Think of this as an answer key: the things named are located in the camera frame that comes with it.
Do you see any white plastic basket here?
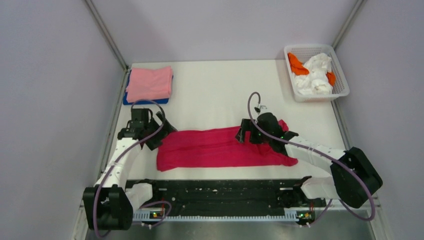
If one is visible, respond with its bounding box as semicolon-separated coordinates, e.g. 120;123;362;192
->
284;44;350;103

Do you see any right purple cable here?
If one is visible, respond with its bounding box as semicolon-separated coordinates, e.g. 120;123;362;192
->
247;91;377;222

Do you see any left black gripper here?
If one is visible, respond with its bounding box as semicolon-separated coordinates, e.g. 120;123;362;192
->
144;111;177;150

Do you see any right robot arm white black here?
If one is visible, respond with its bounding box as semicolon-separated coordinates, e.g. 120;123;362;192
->
235;112;383;209

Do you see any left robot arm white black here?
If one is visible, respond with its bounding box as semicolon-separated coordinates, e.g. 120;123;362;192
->
82;108;176;232

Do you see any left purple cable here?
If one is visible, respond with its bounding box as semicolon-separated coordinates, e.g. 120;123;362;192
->
92;99;167;239

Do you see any grey cable duct rail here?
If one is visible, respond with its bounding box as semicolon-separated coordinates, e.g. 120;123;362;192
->
132;210;300;222

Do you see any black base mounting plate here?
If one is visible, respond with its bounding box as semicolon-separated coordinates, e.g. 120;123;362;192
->
126;179;327;218

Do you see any orange t shirt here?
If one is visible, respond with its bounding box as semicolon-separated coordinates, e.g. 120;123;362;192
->
287;52;337;87

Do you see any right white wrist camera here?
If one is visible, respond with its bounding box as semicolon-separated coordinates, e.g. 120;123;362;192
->
254;104;268;115

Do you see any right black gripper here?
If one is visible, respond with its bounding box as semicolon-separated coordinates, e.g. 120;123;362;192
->
235;118;272;144

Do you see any white t shirt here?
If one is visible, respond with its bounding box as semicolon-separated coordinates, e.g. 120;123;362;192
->
292;72;333;96

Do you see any magenta t shirt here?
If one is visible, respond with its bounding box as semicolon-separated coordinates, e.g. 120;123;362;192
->
156;126;298;172

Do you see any folded pink t shirt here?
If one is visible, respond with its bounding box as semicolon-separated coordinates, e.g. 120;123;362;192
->
125;65;174;104

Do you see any purple cable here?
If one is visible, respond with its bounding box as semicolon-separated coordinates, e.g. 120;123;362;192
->
92;99;167;239
247;91;377;222

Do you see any folded blue t shirt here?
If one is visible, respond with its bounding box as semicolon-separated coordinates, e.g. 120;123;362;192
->
122;67;174;106

